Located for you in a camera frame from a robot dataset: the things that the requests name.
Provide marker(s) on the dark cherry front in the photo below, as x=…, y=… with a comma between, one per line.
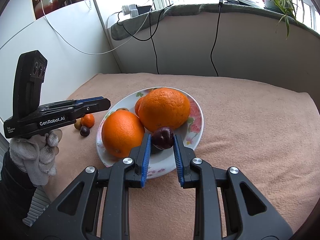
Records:
x=163, y=138

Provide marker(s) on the dark green sill cloth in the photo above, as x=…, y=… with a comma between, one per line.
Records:
x=151, y=20

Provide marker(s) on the white panel board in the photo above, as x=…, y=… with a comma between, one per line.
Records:
x=73, y=41

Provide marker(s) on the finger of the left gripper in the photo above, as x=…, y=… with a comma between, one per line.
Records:
x=89, y=99
x=81, y=109

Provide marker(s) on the white power strip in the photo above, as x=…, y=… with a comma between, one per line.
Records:
x=130, y=10

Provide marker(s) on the medium mandarin front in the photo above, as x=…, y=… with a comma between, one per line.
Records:
x=137, y=105

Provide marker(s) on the bumpy large mandarin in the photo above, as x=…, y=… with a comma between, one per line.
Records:
x=121, y=132

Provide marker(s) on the dark cherry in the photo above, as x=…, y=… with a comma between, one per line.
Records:
x=163, y=138
x=84, y=131

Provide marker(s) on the smooth large orange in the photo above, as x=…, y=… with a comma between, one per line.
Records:
x=164, y=107

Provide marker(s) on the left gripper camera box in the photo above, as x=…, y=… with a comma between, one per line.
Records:
x=29, y=77

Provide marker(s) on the black adapter box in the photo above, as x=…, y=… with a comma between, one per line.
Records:
x=144, y=9

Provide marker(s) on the gloved left hand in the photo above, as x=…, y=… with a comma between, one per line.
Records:
x=36, y=156

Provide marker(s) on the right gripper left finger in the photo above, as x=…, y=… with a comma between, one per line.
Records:
x=74, y=214

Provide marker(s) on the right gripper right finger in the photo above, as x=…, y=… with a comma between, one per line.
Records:
x=227, y=204

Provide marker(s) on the medium mandarin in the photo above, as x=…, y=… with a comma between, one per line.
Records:
x=137, y=105
x=88, y=120

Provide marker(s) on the brown longan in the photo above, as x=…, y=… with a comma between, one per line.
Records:
x=78, y=124
x=123, y=109

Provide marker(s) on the pink towel cloth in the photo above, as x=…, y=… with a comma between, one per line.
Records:
x=271, y=134

